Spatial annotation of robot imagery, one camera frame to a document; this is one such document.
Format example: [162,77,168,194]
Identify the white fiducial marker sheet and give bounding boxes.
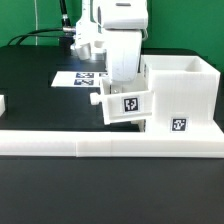
[51,71,107,88]

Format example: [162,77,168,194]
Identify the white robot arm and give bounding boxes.
[71,0,148,83]

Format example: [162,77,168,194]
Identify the white drawer cabinet box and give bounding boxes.
[142,55,220,134]

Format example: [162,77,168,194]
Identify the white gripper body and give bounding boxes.
[105,30,142,82]

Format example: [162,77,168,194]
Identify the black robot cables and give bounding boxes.
[7,0,78,47]

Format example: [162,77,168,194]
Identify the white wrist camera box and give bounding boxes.
[75,22,95,60]

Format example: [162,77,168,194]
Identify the white L-shaped table fence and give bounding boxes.
[0,94,224,158]

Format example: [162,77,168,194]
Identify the white drawer tray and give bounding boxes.
[90,78,154,125]

